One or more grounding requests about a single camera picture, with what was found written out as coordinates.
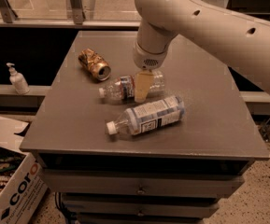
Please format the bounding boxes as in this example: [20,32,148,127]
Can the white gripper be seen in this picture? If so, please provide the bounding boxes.
[133,41,168,103]

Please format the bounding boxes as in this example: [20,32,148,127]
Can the clear bottle red label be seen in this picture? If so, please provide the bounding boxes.
[99,71,165,101]

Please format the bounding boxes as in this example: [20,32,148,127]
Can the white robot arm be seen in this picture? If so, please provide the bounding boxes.
[133,0,270,95]

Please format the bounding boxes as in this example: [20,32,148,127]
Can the clear bottle blue label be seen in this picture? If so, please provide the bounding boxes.
[107,95,185,135]

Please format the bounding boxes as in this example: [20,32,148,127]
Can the white pump dispenser bottle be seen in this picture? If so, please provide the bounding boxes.
[7,63,30,94]

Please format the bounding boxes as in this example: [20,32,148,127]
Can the crushed gold can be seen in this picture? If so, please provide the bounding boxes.
[78,49,111,81]

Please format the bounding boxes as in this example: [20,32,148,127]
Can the grey drawer cabinet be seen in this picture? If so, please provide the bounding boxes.
[21,31,269,224]

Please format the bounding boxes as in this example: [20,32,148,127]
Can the upper drawer knob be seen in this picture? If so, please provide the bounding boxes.
[136,187,145,195]

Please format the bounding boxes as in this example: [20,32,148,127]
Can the white cardboard box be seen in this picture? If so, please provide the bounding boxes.
[0,117,47,224]

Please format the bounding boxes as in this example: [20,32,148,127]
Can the middle metal railing bracket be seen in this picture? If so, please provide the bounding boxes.
[69,0,85,24]

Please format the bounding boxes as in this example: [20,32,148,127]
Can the metal railing bracket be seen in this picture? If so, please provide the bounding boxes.
[69,0,85,24]
[0,0,18,23]

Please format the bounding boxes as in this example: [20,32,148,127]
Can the left metal railing bracket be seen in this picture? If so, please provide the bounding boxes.
[0,0,18,23]

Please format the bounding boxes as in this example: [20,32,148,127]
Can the black cables under cabinet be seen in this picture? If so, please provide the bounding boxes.
[54,191,78,224]

